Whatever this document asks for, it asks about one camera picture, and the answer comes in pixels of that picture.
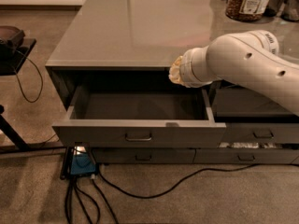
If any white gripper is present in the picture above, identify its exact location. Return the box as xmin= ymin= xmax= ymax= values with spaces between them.
xmin=168 ymin=47 xmax=218 ymax=88

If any grey drawer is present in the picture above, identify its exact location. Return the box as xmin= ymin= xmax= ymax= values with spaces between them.
xmin=92 ymin=148 xmax=195 ymax=164
xmin=209 ymin=81 xmax=298 ymax=119
xmin=221 ymin=123 xmax=299 ymax=144
xmin=53 ymin=87 xmax=226 ymax=148
xmin=193 ymin=148 xmax=299 ymax=164

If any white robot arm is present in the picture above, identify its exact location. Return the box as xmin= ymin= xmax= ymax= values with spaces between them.
xmin=169 ymin=30 xmax=299 ymax=116

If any clear jar of nuts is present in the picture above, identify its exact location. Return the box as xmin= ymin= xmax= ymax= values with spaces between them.
xmin=225 ymin=0 xmax=269 ymax=21

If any blue power box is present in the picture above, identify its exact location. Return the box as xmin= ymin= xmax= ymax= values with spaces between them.
xmin=70 ymin=153 xmax=96 ymax=175

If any dark glass container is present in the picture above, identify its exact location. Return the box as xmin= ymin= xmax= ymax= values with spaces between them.
xmin=263 ymin=0 xmax=291 ymax=18
xmin=281 ymin=0 xmax=299 ymax=22

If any black side table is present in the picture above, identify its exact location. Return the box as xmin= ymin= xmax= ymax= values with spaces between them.
xmin=0 ymin=38 xmax=64 ymax=156

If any black device on table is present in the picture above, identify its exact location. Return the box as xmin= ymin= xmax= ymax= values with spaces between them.
xmin=0 ymin=26 xmax=25 ymax=61

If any grey drawer cabinet frame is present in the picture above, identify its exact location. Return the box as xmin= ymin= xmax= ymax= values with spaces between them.
xmin=50 ymin=67 xmax=299 ymax=162

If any long black floor cable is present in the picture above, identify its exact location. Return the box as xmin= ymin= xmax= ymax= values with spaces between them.
xmin=97 ymin=163 xmax=299 ymax=200

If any black cable bundle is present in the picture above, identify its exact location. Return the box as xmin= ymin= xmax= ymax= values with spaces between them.
xmin=64 ymin=176 xmax=120 ymax=224

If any thin black hanging cable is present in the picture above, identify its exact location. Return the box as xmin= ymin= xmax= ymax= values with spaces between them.
xmin=8 ymin=49 xmax=44 ymax=105

